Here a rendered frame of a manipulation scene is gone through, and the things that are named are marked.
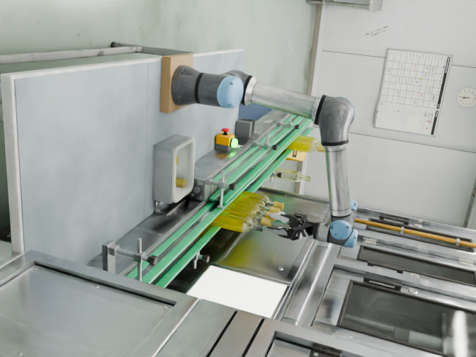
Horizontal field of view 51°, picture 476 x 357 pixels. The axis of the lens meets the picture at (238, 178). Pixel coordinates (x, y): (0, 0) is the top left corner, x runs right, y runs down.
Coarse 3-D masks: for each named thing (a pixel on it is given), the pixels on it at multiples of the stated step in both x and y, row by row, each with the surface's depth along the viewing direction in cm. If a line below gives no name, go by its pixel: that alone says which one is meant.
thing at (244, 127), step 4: (240, 120) 263; (244, 120) 264; (248, 120) 265; (252, 120) 265; (236, 124) 264; (240, 124) 263; (244, 124) 262; (248, 124) 261; (252, 124) 264; (236, 128) 264; (240, 128) 263; (244, 128) 262; (248, 128) 262; (252, 128) 266; (236, 132) 265; (240, 132) 264; (244, 132) 263; (248, 132) 263; (252, 132) 267; (244, 136) 264; (248, 136) 263
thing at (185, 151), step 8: (184, 144) 186; (192, 144) 195; (176, 152) 182; (184, 152) 197; (192, 152) 196; (184, 160) 198; (192, 160) 198; (176, 168) 200; (184, 168) 200; (192, 168) 199; (176, 176) 202; (184, 176) 201; (192, 176) 200; (192, 184) 201; (176, 192) 196; (184, 192) 197; (176, 200) 190
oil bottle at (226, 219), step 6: (222, 216) 202; (228, 216) 202; (234, 216) 203; (240, 216) 203; (246, 216) 203; (216, 222) 204; (222, 222) 203; (228, 222) 202; (234, 222) 201; (240, 222) 200; (246, 222) 200; (228, 228) 203; (234, 228) 202; (240, 228) 201; (246, 228) 200
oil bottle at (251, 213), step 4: (228, 208) 208; (232, 208) 209; (236, 208) 209; (240, 208) 209; (244, 208) 210; (236, 212) 206; (240, 212) 206; (244, 212) 206; (248, 212) 206; (252, 212) 206; (252, 216) 205; (252, 220) 205
